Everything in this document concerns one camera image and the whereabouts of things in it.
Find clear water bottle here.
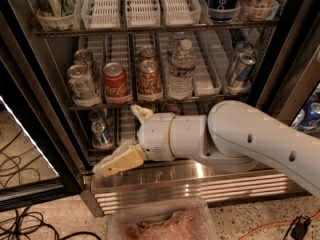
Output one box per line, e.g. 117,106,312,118
169,39,197,100
167,32,186,59

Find pepsi can right compartment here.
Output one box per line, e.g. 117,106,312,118
299,101,320,130

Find clear water bottle front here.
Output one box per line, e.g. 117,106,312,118
169,39,197,100

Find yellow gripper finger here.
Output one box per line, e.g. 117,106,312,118
130,104,154,124
93,144,147,177

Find orange extension cable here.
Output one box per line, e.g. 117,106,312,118
238,208,320,240

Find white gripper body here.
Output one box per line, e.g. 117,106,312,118
137,113,175,161

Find red coke can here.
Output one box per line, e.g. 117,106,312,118
103,62,129,99

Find slim silver blue can rear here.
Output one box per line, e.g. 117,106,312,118
230,41,254,64

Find clear plastic bin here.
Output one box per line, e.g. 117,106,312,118
108,197,219,240

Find orange can front middle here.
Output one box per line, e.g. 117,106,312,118
138,60,162,96

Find clear water bottle rear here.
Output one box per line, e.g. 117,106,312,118
167,32,186,59

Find orange can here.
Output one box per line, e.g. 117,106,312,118
138,60,162,96
138,46,158,62

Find silver can front left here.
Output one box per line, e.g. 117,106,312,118
67,64,96,100

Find blue can bottom rear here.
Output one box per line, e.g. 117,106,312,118
88,109,112,125

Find silver can rear left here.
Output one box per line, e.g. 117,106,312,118
74,49,96,75

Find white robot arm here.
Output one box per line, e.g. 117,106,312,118
93,100,320,197

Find slim silver blue can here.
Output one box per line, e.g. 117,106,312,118
230,41,254,64
229,52,256,88

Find orange can rear middle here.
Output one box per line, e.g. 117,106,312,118
138,46,158,62

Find open glass fridge door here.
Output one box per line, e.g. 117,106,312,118
0,68,68,212

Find black plug adapter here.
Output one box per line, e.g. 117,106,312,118
283,215,311,240

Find red can bottom rear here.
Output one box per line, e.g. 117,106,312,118
164,103,181,115

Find steel fridge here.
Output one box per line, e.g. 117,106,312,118
0,0,319,216

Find blue can bottom front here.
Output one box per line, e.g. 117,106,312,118
91,120,111,146

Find slim silver blue can front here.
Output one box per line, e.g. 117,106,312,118
229,52,256,88

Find black cables on floor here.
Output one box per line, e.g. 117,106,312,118
0,205,103,240

